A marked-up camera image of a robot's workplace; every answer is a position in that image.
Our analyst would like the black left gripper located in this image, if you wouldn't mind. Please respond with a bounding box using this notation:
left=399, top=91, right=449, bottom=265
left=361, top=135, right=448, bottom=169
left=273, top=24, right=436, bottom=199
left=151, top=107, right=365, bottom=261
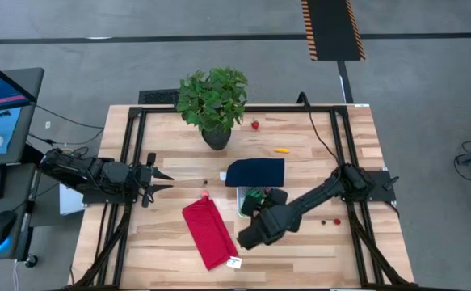
left=128, top=152, right=175, bottom=209

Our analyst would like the white perforated plastic basket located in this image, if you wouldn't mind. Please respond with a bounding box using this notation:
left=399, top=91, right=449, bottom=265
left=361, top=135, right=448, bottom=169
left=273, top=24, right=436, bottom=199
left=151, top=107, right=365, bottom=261
left=236, top=185, right=272, bottom=218

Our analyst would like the navy blue folded cloth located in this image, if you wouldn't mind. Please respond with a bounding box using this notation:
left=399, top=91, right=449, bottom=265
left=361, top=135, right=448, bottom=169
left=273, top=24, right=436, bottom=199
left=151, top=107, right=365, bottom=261
left=225, top=158, right=286, bottom=188

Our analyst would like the red cloth napkin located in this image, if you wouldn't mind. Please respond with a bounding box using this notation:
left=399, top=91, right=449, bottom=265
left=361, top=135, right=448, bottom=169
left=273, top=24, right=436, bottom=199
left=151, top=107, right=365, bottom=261
left=181, top=196, right=239, bottom=272

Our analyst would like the black floor grate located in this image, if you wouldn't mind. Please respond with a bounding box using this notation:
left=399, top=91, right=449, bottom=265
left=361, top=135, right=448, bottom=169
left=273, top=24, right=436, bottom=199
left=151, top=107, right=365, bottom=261
left=137, top=88, right=180, bottom=105

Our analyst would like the white box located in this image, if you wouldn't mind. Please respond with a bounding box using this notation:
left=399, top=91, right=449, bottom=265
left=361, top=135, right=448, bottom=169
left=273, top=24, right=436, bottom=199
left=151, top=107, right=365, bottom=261
left=59, top=183, right=87, bottom=217

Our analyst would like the green plant in black pot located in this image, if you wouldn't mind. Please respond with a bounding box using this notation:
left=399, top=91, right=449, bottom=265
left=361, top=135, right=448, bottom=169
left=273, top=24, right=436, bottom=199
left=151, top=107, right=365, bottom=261
left=175, top=66, right=249, bottom=151

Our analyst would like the grey computer cart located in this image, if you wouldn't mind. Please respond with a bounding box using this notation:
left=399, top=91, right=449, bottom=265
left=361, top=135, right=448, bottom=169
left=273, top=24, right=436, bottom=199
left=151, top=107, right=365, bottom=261
left=0, top=66, right=46, bottom=263

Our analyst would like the black computer mouse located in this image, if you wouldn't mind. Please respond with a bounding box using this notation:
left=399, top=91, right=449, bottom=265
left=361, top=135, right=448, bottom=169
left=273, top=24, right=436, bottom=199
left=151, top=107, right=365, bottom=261
left=0, top=209, right=17, bottom=249

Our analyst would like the black orange-striped floor mat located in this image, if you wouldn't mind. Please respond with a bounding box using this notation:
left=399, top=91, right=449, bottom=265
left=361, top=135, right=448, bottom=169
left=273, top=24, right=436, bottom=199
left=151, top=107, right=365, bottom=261
left=301, top=0, right=366, bottom=62

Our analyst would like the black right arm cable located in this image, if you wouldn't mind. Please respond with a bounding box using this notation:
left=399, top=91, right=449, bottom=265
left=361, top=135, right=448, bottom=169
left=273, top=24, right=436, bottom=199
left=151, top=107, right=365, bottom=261
left=296, top=91, right=341, bottom=167

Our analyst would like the black aluminium table frame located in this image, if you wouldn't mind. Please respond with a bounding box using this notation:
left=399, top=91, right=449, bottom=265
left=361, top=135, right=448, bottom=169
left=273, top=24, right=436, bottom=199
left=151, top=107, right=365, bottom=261
left=67, top=103, right=416, bottom=291

